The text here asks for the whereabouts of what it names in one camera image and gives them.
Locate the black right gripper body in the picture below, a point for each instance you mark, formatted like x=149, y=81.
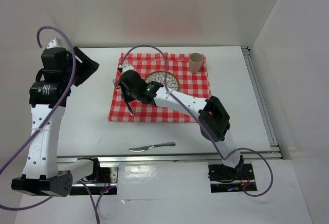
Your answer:
x=129, y=95

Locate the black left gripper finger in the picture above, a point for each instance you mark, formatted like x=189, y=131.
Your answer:
x=83, y=59
x=82, y=74

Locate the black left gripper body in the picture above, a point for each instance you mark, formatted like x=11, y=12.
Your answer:
x=69, y=71

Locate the silver fork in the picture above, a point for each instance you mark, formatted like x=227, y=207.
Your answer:
x=118, y=88

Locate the patterned ceramic plate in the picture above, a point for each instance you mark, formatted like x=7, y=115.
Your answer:
x=159, y=76

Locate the silver table knife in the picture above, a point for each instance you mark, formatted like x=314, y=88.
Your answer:
x=149, y=147

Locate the beige paper cup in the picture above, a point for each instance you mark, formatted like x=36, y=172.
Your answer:
x=195, y=62

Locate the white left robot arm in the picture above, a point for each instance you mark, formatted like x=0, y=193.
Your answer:
x=41, y=175

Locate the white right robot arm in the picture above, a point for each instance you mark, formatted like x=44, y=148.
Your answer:
x=209, y=113

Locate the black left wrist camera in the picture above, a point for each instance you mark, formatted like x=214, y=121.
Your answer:
x=55, y=59

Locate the aluminium front rail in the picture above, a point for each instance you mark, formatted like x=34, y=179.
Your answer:
x=158, y=158

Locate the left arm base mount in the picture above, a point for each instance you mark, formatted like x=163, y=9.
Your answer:
x=105, y=183

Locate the aluminium side rail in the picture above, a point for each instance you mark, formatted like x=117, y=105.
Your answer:
x=275, y=149

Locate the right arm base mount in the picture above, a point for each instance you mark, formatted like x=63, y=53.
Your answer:
x=223, y=181

